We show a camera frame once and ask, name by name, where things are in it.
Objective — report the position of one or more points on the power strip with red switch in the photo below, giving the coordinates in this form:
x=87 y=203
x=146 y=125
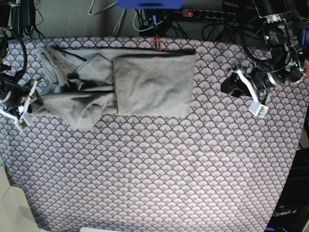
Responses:
x=205 y=14

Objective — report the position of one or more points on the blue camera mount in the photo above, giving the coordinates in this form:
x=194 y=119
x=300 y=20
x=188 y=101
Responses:
x=150 y=4

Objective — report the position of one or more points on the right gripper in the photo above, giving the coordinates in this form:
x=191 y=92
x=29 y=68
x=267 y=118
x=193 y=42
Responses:
x=16 y=100

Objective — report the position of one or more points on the grey T-shirt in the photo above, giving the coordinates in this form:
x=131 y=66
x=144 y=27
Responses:
x=85 y=84

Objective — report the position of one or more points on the black OpenArm box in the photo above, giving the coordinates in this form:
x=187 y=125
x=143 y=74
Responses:
x=292 y=211

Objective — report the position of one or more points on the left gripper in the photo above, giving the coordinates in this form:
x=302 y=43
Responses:
x=254 y=83

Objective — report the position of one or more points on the patterned tablecloth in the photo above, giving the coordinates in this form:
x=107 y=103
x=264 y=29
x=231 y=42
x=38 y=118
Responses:
x=218 y=170

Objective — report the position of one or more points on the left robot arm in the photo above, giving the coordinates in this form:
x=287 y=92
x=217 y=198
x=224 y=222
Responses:
x=286 y=64

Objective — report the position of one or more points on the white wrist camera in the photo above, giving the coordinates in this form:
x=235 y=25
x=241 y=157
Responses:
x=23 y=122
x=258 y=109

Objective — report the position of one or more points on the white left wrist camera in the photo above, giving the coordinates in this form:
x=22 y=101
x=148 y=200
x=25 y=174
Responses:
x=258 y=109

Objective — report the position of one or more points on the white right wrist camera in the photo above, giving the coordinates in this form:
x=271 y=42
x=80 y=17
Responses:
x=23 y=122

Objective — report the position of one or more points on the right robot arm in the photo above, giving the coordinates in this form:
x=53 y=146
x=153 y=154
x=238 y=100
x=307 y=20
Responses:
x=13 y=57

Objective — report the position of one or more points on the red side clamp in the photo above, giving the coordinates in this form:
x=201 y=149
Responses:
x=307 y=69

